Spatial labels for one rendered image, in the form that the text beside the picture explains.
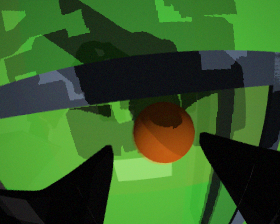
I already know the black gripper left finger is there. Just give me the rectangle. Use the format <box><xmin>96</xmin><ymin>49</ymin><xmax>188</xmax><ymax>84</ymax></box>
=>
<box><xmin>0</xmin><ymin>144</ymin><xmax>114</xmax><ymax>224</ymax></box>

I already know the brown ball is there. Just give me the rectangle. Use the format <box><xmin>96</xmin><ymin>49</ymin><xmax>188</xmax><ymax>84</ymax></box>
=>
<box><xmin>139</xmin><ymin>102</ymin><xmax>195</xmax><ymax>157</ymax></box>

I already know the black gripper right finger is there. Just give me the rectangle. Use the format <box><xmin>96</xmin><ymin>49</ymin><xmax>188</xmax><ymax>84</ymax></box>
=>
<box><xmin>199</xmin><ymin>132</ymin><xmax>280</xmax><ymax>224</ymax></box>

